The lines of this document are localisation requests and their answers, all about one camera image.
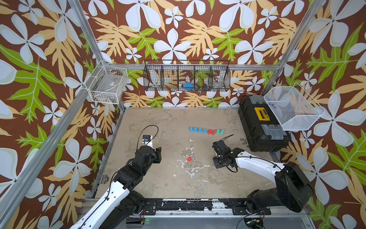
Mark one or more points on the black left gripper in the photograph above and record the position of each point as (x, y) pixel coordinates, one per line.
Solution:
(157, 154)

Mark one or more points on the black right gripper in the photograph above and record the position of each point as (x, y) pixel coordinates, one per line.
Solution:
(214, 158)

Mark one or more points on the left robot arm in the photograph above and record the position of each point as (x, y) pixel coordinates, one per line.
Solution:
(120, 200)

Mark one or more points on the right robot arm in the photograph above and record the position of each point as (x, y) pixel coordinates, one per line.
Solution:
(293, 189)

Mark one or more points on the black toolbox yellow latch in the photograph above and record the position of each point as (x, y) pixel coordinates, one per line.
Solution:
(262, 129)

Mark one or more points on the blue object in basket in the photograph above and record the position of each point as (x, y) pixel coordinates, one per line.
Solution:
(188, 86)

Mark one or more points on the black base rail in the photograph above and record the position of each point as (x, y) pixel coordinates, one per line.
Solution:
(238, 206)

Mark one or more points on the white wire basket left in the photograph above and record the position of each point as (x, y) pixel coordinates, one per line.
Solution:
(106, 83)

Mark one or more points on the white wire basket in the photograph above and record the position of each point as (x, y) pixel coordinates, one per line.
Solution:
(106, 83)
(294, 108)

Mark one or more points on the black wire basket back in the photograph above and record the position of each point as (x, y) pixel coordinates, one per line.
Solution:
(171, 75)

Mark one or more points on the white wire basket right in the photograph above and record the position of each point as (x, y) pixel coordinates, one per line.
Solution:
(294, 108)

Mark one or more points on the aluminium frame post back right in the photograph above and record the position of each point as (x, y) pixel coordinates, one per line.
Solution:
(300, 31)

